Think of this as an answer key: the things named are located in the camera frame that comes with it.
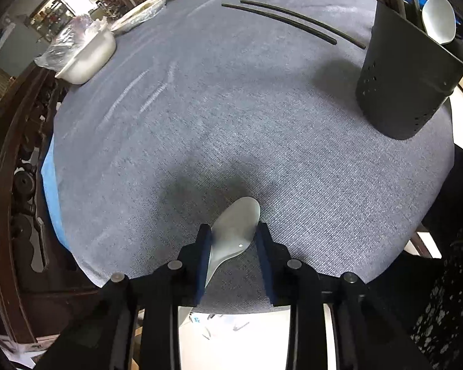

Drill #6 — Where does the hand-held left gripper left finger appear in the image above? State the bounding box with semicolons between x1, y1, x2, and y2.
35;224;213;370

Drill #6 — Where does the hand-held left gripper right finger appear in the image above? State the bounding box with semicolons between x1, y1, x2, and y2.
255;221;436;370

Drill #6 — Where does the white plastic spoon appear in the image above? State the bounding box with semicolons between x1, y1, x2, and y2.
422;0;457;45
204;196;261;290

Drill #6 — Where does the black perforated utensil holder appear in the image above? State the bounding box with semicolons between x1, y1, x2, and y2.
355;0;463;140

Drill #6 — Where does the person's dark patterned clothing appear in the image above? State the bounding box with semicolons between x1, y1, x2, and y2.
370;146;463;370

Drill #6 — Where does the dark wooden sideboard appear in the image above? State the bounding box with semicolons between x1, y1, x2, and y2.
0;62;101;343

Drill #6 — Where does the white enamel basin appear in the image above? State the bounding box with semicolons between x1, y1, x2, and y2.
54;27;117;84

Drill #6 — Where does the patterned bowl of food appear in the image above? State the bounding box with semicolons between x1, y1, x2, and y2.
110;0;167;35

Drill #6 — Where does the clear plastic wrap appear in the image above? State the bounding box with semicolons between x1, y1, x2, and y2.
34;13;111;72

